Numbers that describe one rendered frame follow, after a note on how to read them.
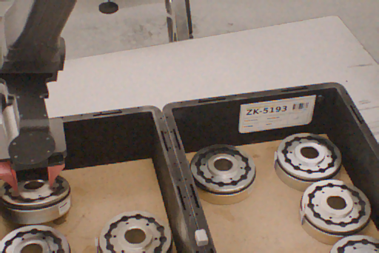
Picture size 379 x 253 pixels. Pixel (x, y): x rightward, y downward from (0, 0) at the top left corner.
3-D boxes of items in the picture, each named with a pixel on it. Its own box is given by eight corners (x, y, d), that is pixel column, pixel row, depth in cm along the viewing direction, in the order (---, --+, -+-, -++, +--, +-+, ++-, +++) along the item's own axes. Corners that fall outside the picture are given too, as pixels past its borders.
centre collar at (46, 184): (17, 183, 111) (16, 179, 111) (50, 179, 112) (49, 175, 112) (16, 197, 107) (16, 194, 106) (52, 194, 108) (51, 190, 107)
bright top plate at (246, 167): (185, 149, 119) (185, 146, 118) (247, 143, 120) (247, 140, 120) (195, 196, 111) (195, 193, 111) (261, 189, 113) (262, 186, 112)
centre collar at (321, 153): (290, 145, 119) (290, 142, 119) (320, 143, 120) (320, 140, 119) (297, 167, 116) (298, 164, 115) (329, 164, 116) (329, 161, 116)
